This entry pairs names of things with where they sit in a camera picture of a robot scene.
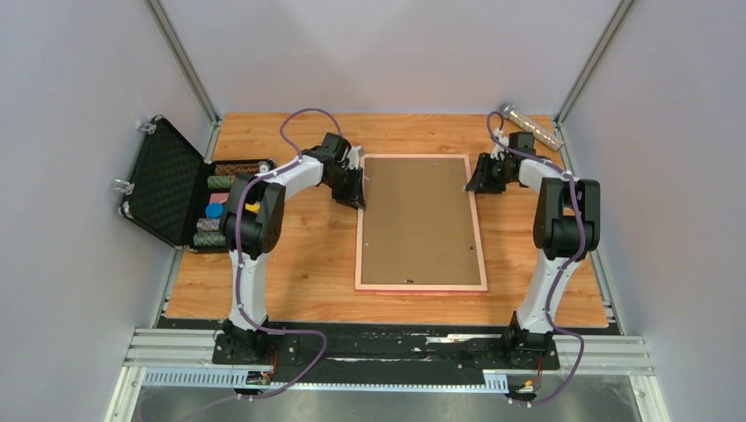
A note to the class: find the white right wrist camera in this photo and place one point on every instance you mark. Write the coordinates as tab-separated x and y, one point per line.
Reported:
499	152

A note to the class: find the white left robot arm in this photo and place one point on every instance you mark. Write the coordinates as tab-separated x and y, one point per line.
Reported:
252	225

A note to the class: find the glittery silver tube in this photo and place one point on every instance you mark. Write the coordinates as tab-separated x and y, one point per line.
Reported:
545	135

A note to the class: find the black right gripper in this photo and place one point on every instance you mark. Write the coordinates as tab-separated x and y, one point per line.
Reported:
481	182

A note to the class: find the black poker chip case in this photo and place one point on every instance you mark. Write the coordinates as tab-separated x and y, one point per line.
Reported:
172	183

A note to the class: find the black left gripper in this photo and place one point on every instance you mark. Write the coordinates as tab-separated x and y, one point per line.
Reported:
354	196

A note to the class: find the wooden picture frame pink inlay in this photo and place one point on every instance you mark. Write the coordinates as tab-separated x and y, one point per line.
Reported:
359	244

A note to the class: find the yellow round chip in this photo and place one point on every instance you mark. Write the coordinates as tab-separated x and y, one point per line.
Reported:
252	207

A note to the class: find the blue round chip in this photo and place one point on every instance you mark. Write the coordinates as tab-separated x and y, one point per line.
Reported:
214	210

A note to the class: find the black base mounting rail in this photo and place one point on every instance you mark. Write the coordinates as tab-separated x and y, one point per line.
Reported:
387	354

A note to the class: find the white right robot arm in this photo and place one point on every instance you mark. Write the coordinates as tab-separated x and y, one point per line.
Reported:
566	228

